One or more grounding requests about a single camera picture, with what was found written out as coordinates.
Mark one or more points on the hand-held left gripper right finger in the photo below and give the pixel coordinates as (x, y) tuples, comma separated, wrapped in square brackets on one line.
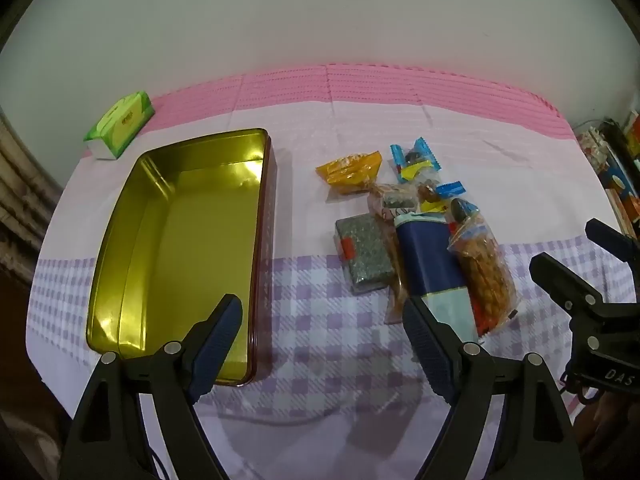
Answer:
[(425, 345)]

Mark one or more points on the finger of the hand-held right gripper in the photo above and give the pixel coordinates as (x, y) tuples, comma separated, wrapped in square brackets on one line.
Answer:
[(612, 242), (557, 275)]

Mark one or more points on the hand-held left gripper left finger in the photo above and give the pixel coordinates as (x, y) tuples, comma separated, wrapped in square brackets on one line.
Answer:
[(220, 345)]

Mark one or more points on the orange-red peanut bag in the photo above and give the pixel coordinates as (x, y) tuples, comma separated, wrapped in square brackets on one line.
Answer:
[(485, 270)]

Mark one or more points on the clear brown snack packet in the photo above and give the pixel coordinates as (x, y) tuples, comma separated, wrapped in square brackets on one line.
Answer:
[(395, 265)]

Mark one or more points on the gold rectangular tin box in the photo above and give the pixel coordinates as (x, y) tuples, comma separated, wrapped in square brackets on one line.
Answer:
[(190, 240)]

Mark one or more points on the grey seed block packet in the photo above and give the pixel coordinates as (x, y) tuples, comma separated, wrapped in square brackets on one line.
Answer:
[(362, 250)]

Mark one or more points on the blue dark egg packet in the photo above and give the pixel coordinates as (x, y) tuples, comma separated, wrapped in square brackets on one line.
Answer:
[(460, 208), (415, 152)]

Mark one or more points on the brown cake block packet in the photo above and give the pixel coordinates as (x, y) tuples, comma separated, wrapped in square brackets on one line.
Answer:
[(392, 200)]

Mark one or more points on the orange snack packet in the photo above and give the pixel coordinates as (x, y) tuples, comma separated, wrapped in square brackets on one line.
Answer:
[(350, 172)]

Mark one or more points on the green tissue pack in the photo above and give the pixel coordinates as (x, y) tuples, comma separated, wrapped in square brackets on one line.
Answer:
[(120, 125)]

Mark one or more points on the pink purple checked tablecloth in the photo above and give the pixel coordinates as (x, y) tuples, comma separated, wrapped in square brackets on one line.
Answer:
[(325, 125)]

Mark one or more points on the beige patterned curtain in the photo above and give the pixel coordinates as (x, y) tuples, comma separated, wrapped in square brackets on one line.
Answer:
[(20, 200)]

